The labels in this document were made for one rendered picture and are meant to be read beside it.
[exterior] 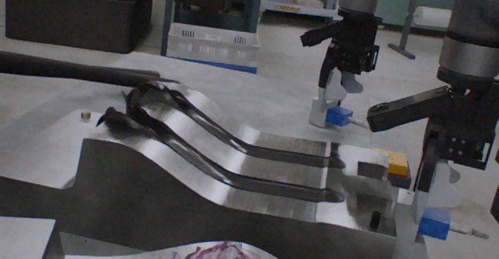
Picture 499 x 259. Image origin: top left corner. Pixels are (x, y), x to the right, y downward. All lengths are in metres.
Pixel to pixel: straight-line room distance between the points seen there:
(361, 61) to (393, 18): 6.28
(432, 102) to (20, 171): 0.53
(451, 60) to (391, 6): 6.65
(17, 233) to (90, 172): 0.18
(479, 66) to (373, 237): 0.25
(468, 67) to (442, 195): 0.17
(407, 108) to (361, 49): 0.37
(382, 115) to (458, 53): 0.13
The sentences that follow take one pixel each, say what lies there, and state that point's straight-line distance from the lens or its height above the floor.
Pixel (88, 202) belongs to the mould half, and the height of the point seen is 0.85.
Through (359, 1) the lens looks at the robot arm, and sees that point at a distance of 1.17.
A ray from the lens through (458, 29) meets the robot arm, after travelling 0.79.
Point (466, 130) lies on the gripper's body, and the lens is 0.82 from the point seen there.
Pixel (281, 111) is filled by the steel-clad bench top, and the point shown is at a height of 0.80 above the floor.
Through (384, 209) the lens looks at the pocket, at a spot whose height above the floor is 0.87.
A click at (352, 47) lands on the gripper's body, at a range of 1.18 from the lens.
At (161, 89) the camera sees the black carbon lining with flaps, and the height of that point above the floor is 0.94.
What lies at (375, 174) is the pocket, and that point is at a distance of 0.88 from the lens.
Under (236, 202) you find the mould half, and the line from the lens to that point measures 0.71.
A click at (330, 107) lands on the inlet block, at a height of 0.84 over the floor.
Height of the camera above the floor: 1.21
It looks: 19 degrees down
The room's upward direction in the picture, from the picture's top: 9 degrees clockwise
